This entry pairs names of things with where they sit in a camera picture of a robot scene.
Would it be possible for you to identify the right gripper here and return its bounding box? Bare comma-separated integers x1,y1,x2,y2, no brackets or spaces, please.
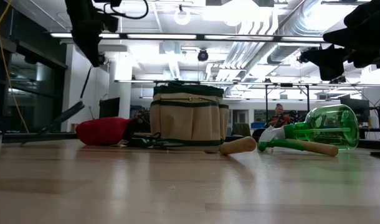
300,0,380,81

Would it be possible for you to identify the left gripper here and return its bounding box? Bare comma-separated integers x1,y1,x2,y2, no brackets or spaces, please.
64,0,122,67

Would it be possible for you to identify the green spray bottle white head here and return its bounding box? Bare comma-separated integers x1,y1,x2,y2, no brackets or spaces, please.
257,104,361,153

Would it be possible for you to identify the red gardening glove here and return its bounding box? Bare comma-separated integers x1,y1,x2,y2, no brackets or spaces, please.
75,116,138,146

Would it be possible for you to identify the green necked wooden garden tool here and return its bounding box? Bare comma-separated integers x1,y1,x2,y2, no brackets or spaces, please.
264,138,340,157

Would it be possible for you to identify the wooden handled dark garden tool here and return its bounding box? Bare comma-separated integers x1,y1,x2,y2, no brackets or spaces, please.
127,133,184,149

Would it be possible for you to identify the beige gardening bag green trim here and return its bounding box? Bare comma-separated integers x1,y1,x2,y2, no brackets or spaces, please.
149,81,230,146

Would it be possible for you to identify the wooden handled garden trowel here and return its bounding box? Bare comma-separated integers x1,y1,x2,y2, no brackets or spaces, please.
204,136,257,156

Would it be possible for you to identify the black monitor on arm stand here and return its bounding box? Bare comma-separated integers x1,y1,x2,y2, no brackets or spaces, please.
339,95,371,123

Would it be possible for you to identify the black computer monitor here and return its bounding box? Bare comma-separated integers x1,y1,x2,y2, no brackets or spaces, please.
98,97,121,119

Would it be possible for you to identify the long ceiling light bar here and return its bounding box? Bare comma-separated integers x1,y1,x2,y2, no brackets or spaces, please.
49,32,326,44

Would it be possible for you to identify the person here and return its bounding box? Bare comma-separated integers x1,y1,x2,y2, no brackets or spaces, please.
267,103,292,128

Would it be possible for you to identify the olive chair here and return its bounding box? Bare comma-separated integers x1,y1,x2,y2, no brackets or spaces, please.
233,123,252,137

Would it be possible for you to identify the silver ceiling air duct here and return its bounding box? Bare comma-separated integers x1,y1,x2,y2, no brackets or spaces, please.
267,0,359,65

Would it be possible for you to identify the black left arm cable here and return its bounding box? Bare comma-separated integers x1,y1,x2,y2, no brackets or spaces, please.
93,0,150,20

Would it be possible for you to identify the black metal frame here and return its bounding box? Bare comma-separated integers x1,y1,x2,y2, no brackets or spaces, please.
264,82,311,125

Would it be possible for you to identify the yellow cable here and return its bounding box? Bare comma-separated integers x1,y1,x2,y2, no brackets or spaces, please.
0,0,30,134
0,0,12,37

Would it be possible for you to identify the white ring light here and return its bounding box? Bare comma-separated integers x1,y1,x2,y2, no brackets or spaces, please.
173,7,192,26

